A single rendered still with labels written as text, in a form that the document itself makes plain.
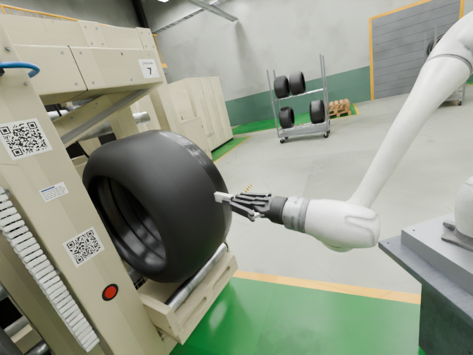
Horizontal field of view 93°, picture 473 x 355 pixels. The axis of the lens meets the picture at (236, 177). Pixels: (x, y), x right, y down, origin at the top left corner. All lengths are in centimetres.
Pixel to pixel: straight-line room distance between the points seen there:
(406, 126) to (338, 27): 1118
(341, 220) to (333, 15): 1150
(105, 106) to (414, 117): 114
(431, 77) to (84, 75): 107
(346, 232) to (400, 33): 1147
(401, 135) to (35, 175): 87
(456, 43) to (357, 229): 50
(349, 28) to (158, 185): 1144
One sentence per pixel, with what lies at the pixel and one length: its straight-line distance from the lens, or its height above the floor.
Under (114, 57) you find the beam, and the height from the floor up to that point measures 175.
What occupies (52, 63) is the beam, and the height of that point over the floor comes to 173.
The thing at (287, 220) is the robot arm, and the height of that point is 117.
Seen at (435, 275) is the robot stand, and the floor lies 65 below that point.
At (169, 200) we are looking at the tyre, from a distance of 65.
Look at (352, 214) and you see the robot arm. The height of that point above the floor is 119.
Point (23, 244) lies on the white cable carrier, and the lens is 70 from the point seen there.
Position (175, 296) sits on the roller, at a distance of 88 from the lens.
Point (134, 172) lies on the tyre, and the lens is 68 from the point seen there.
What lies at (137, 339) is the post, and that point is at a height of 86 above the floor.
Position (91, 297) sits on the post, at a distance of 78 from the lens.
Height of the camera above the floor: 149
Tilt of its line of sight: 19 degrees down
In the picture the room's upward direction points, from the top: 14 degrees counter-clockwise
